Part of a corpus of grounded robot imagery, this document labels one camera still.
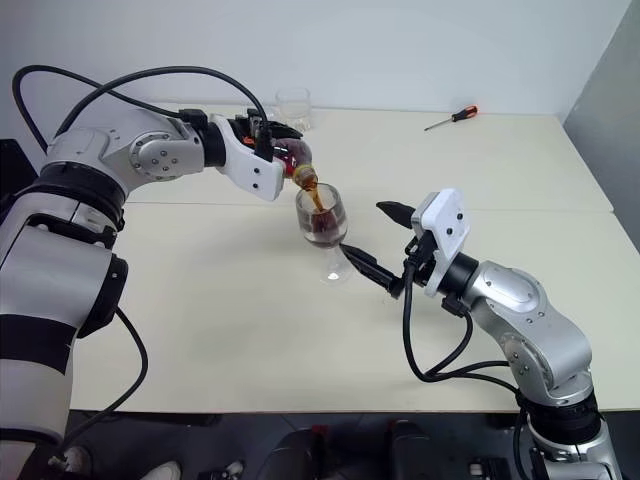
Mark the small bottle yellow red cap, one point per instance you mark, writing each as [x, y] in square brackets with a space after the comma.
[298, 152]

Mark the small black floor fixture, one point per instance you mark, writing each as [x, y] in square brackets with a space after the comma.
[227, 470]
[485, 470]

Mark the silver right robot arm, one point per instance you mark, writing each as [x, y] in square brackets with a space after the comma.
[520, 295]

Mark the dark rounded shape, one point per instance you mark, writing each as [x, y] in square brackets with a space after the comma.
[410, 450]
[295, 457]

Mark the white shoe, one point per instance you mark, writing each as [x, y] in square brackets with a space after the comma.
[167, 471]

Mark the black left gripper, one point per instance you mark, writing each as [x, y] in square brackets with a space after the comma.
[257, 128]

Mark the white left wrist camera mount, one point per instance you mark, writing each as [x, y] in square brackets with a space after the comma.
[250, 170]

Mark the clear plastic cup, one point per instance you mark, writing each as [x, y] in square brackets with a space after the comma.
[295, 102]

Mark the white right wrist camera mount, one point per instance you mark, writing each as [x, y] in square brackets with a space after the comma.
[447, 220]

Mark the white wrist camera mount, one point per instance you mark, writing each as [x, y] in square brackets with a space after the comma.
[250, 170]
[447, 220]

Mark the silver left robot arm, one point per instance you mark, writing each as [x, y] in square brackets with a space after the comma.
[90, 160]

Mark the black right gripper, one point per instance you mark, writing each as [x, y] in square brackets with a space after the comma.
[420, 256]

